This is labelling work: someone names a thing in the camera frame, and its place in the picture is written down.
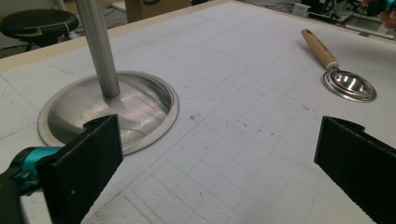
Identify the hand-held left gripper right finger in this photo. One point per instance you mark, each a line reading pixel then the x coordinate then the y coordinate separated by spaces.
pixel 361 161

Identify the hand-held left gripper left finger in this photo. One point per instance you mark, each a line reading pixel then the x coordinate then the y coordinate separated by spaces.
pixel 81 168

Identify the white flat device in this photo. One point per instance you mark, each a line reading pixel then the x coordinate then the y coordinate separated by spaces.
pixel 301 9

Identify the metal stand with round base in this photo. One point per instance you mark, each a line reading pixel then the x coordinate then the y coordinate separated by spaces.
pixel 106 62

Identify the white grid mat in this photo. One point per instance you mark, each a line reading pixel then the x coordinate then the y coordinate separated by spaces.
pixel 249 155

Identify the black round stool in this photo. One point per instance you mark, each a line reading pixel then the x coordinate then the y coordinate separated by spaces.
pixel 37 23

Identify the silver aluminium rail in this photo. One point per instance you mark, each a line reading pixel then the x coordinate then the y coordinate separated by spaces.
pixel 367 31

